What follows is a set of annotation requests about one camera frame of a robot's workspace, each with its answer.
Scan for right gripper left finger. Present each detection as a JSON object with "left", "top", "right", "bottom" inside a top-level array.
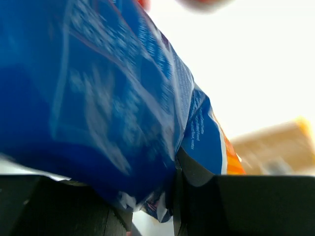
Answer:
[{"left": 0, "top": 175, "right": 132, "bottom": 236}]

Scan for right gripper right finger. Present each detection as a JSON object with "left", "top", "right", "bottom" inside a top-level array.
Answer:
[{"left": 172, "top": 149, "right": 315, "bottom": 236}]

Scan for blue orange pasta bag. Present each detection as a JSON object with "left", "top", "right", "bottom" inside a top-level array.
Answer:
[{"left": 0, "top": 0, "right": 244, "bottom": 223}]

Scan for yellow spaghetti pack right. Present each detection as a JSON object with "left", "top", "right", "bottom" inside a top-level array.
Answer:
[{"left": 232, "top": 118, "right": 315, "bottom": 176}]

